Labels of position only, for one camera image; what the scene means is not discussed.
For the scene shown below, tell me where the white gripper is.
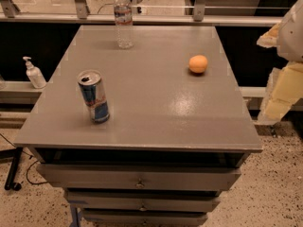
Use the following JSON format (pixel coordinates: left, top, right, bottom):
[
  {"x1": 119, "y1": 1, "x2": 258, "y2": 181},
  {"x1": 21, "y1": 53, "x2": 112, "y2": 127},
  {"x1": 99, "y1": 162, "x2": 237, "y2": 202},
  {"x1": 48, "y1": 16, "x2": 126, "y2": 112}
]
[{"x1": 257, "y1": 0, "x2": 303, "y2": 121}]

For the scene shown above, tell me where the Red Bull can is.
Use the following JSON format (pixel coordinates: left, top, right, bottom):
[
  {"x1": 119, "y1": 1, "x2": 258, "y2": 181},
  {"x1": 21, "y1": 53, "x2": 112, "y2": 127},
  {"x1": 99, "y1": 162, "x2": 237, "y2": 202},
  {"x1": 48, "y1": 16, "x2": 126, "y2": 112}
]
[{"x1": 78, "y1": 70, "x2": 110, "y2": 123}]

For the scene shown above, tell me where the orange fruit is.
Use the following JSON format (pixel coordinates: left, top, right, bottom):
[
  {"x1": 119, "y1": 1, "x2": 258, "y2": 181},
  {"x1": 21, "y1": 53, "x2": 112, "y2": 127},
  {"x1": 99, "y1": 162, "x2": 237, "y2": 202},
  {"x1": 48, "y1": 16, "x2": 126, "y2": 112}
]
[{"x1": 188, "y1": 55, "x2": 208, "y2": 74}]

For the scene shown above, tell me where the grey drawer cabinet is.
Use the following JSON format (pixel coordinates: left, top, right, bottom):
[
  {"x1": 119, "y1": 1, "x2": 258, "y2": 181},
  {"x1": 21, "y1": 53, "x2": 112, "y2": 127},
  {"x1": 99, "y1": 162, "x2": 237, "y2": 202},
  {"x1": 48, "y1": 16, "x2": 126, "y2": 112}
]
[{"x1": 13, "y1": 25, "x2": 263, "y2": 227}]

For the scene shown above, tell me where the clear plastic water bottle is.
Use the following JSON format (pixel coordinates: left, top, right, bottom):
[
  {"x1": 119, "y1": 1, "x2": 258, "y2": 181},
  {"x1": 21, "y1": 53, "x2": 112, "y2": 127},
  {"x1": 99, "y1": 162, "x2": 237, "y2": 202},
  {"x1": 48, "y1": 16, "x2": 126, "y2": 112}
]
[{"x1": 114, "y1": 0, "x2": 134, "y2": 49}]

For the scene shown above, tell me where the top grey drawer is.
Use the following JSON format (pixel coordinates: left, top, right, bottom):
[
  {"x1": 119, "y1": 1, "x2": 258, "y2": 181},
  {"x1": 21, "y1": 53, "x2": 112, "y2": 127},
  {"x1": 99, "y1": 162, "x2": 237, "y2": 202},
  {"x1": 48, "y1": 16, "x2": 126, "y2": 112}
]
[{"x1": 37, "y1": 164, "x2": 241, "y2": 191}]

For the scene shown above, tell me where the grey drawer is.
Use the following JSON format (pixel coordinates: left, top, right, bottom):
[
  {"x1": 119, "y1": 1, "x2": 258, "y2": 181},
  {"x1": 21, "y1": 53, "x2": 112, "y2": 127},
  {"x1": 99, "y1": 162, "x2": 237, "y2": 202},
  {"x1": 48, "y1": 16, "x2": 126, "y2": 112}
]
[
  {"x1": 64, "y1": 191, "x2": 220, "y2": 212},
  {"x1": 82, "y1": 209, "x2": 207, "y2": 226},
  {"x1": 37, "y1": 164, "x2": 241, "y2": 191}
]

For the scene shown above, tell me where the bottom grey drawer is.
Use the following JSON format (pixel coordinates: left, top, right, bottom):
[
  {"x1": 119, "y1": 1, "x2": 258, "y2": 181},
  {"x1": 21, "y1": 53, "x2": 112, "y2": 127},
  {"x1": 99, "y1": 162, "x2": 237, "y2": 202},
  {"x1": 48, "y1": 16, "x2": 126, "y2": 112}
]
[{"x1": 82, "y1": 209, "x2": 207, "y2": 226}]

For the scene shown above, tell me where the middle grey drawer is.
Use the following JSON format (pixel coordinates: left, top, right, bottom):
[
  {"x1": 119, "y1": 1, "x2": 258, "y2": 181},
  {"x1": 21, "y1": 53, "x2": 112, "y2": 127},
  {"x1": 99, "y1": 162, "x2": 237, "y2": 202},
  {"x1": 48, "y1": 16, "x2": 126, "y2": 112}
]
[{"x1": 64, "y1": 191, "x2": 220, "y2": 212}]

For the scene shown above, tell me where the white pump dispenser bottle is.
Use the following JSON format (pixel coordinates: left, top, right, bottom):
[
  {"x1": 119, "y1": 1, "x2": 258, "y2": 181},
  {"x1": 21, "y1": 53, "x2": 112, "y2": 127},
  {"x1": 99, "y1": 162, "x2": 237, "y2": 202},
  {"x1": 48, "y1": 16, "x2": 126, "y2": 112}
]
[{"x1": 23, "y1": 57, "x2": 46, "y2": 89}]

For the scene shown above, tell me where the grey metal railing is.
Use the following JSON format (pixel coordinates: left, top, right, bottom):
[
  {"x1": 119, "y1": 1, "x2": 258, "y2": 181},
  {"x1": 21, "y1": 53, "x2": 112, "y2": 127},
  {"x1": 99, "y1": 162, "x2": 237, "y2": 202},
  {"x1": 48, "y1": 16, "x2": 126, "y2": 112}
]
[{"x1": 0, "y1": 0, "x2": 296, "y2": 26}]

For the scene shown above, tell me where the black stand leg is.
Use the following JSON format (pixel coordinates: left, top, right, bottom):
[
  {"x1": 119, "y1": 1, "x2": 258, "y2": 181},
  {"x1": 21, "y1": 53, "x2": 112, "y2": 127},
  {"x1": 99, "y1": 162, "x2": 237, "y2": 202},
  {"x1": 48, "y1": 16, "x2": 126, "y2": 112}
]
[{"x1": 0, "y1": 148, "x2": 22, "y2": 191}]

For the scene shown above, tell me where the black floor cable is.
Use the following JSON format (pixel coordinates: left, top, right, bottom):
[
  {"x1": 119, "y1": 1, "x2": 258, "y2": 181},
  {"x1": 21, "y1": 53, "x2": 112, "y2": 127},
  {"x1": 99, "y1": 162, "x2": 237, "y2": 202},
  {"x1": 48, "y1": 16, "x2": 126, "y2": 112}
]
[{"x1": 0, "y1": 132, "x2": 48, "y2": 186}]

